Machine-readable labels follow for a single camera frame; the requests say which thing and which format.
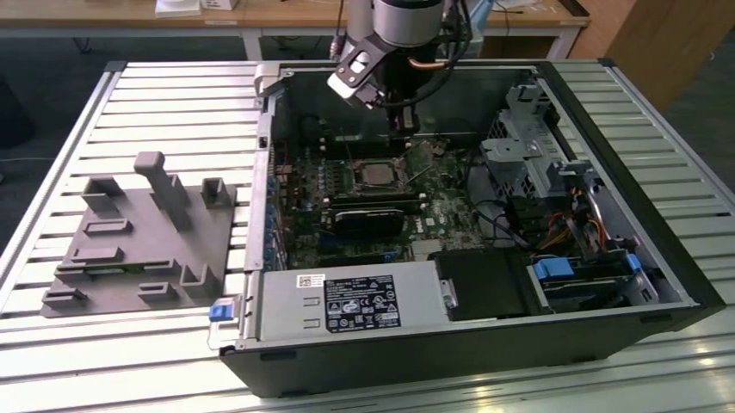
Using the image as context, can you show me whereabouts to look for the blue disk carrier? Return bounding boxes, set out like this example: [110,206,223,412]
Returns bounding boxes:
[529,253,643,309]

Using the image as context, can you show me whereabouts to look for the wooden desk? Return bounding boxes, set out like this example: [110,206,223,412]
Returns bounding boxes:
[0,0,593,61]

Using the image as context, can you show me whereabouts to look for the small silver heat sink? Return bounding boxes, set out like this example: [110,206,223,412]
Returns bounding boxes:
[411,240,447,262]

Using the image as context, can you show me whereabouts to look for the black graphics card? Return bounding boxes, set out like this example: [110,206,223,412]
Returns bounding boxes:
[331,207,407,237]

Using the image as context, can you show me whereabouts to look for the black and grey PC case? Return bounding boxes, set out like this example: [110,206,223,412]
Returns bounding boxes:
[218,58,726,399]

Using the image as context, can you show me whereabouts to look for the silver disk bay cage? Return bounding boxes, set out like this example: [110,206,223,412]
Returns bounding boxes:
[477,83,597,203]

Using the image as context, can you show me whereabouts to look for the wooden cabinet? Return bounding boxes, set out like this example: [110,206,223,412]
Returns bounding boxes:
[566,0,735,114]

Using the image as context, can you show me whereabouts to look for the silver case handle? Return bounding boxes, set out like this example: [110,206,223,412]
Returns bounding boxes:
[253,63,293,96]

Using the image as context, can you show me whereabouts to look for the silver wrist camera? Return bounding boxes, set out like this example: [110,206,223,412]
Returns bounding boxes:
[326,36,399,112]

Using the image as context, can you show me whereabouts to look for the plain white box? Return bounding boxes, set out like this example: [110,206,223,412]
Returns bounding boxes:
[154,0,203,19]

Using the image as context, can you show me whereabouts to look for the green motherboard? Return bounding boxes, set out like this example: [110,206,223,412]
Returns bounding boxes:
[274,133,491,270]

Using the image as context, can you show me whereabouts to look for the black plastic shroud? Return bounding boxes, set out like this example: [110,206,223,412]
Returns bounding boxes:
[429,250,542,323]

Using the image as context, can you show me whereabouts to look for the black cable bundle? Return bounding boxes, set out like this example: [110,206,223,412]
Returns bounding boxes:
[467,154,537,251]

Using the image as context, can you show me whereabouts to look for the pale blue teach pendant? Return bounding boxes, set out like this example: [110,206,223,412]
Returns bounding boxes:
[463,0,497,44]

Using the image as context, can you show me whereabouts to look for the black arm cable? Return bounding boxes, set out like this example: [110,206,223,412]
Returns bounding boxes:
[370,0,482,108]

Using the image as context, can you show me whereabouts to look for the grey parts rack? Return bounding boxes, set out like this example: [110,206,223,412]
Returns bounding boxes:
[39,150,241,319]

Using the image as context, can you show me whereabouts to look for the silver CPU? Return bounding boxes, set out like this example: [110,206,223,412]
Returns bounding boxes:
[362,162,399,184]

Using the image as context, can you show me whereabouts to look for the blue plastic latch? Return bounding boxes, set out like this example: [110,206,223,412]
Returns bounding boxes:
[209,299,242,324]

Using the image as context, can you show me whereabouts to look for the silver power supply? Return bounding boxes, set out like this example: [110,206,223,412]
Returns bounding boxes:
[251,260,457,344]

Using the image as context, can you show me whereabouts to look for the CPU socket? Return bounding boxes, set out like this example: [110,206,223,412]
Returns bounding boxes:
[347,155,417,195]

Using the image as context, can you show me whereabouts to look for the yellow and red wires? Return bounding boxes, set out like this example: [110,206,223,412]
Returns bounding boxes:
[537,213,611,253]

